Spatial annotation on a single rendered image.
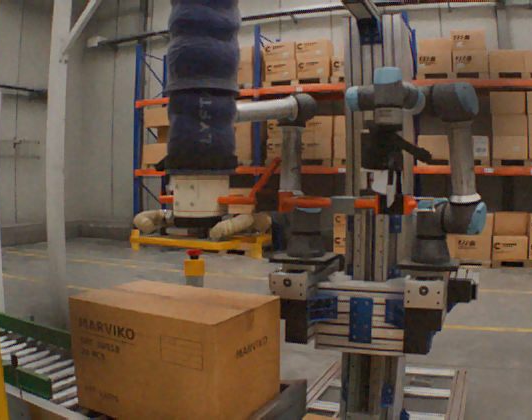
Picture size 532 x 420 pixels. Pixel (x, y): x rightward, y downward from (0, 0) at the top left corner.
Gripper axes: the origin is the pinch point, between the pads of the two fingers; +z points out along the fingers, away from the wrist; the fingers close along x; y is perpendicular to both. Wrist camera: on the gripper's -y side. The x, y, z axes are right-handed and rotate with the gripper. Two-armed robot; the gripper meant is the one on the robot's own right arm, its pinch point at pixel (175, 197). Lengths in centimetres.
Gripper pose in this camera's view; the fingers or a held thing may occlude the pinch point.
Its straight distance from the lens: 201.4
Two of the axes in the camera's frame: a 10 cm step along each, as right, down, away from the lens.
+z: 0.1, 10.0, 0.3
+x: 4.6, -0.3, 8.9
